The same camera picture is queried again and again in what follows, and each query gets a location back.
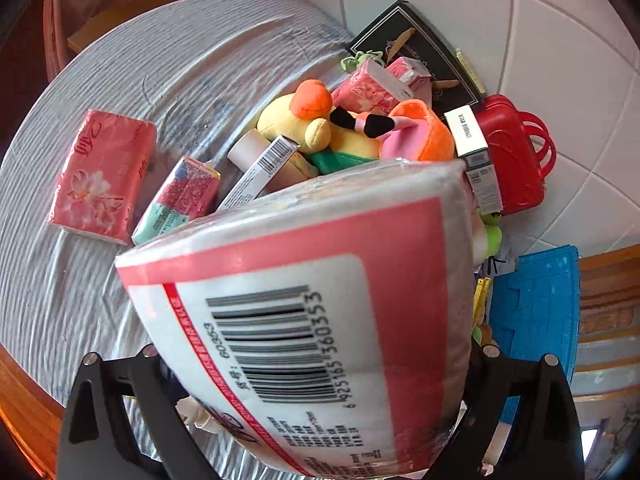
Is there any green white plush toy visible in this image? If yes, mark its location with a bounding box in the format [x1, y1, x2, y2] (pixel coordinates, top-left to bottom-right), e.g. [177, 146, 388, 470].
[475, 210, 503, 261]

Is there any long white barcode carton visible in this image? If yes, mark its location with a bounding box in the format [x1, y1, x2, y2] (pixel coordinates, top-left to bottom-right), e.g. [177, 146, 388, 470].
[215, 136, 301, 212]

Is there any yellow wooden stool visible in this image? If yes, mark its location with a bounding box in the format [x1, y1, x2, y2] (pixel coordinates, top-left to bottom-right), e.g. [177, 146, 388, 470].
[67, 7, 131, 53]

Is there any grey white small carton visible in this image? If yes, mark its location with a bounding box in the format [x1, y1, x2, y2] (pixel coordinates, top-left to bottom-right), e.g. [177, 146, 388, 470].
[462, 157, 503, 216]

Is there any blue foam mat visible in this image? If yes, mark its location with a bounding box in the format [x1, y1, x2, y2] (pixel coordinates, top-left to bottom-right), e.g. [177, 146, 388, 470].
[487, 245, 581, 426]

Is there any small pink teal tissue packet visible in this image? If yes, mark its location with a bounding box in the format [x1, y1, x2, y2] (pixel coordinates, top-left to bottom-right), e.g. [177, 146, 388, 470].
[131, 155, 222, 247]

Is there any large white pink tissue pack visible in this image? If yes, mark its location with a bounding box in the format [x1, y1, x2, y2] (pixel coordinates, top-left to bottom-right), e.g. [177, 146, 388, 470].
[115, 157, 476, 478]

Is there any orange pink plush toy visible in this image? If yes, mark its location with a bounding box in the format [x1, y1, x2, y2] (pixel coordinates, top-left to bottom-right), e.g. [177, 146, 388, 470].
[330, 99, 456, 162]

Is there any red plastic basket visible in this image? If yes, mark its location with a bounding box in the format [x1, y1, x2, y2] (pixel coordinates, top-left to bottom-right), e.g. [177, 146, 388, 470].
[472, 94, 557, 216]

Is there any yellow plush toy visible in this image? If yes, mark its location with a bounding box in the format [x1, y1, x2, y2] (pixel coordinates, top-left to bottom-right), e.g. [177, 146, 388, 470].
[256, 79, 386, 177]

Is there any green frog keychain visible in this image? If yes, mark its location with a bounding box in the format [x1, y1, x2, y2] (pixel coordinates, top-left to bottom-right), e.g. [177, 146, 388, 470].
[340, 49, 386, 73]

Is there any black box with gold print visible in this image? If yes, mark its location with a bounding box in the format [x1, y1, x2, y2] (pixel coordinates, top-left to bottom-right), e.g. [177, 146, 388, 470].
[346, 0, 487, 111]

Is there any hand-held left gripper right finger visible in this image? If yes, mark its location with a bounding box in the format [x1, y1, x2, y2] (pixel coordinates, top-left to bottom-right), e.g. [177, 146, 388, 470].
[425, 344, 587, 480]

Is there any pink flower print tissue pack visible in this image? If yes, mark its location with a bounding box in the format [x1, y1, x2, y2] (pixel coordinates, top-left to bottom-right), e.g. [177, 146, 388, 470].
[47, 108, 157, 246]

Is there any pale yellow flat strip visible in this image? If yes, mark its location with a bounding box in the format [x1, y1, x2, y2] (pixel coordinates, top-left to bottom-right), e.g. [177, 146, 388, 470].
[455, 49, 488, 96]

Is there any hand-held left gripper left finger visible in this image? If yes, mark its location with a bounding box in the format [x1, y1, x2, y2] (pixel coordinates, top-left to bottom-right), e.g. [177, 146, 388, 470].
[56, 344, 223, 480]

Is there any pink curtain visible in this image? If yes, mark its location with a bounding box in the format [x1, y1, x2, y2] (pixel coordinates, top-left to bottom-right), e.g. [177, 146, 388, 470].
[42, 0, 71, 81]

